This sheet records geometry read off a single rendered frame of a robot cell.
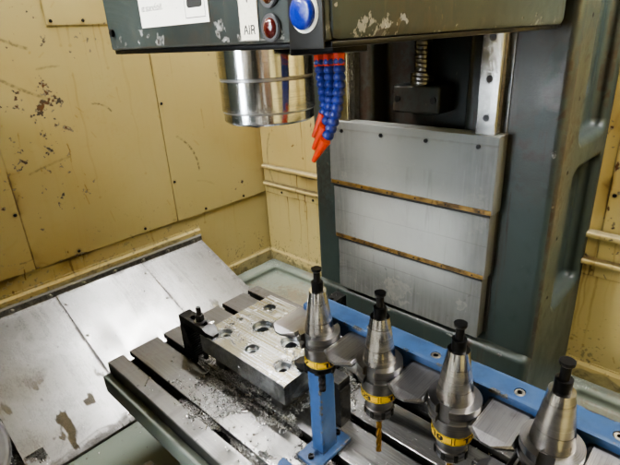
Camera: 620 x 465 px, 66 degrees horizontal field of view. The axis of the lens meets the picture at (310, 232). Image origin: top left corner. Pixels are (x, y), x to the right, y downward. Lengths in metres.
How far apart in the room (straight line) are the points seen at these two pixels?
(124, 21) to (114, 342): 1.16
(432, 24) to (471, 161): 0.55
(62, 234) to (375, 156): 1.09
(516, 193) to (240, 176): 1.31
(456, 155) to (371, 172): 0.25
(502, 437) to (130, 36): 0.70
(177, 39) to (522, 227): 0.83
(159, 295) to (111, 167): 0.49
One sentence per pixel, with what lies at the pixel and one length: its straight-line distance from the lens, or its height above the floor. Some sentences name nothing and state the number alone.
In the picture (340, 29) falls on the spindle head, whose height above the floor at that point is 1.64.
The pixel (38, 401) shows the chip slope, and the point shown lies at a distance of 1.62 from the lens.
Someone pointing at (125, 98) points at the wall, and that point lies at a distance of 1.83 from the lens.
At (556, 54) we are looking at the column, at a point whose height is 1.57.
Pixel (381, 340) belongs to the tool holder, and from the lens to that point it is 0.63.
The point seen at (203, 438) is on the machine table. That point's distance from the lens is 1.05.
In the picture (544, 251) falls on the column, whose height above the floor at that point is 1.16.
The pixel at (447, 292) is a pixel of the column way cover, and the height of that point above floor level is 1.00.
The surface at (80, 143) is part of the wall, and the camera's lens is 1.77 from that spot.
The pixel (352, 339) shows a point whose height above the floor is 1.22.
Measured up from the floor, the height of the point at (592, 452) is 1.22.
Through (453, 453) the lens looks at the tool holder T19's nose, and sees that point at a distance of 0.66.
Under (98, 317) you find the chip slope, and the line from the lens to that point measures 1.78.
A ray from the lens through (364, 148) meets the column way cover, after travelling 1.27.
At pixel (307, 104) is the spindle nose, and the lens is 0.81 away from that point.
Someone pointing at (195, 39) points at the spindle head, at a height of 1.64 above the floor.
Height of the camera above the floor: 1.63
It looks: 23 degrees down
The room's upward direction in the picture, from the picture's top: 3 degrees counter-clockwise
